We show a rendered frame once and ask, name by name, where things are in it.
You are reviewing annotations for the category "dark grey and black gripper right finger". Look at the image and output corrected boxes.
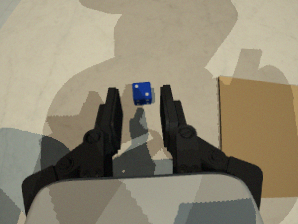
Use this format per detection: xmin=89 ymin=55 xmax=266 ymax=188
xmin=160 ymin=85 xmax=263 ymax=210

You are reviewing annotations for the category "blue die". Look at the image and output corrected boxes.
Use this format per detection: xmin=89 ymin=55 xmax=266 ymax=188
xmin=132 ymin=82 xmax=152 ymax=105

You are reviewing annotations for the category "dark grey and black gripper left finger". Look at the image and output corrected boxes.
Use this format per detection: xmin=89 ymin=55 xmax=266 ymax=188
xmin=22 ymin=87 xmax=123 ymax=217

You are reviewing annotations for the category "tan flat mat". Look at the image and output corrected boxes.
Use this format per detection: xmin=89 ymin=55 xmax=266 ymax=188
xmin=218 ymin=76 xmax=298 ymax=198

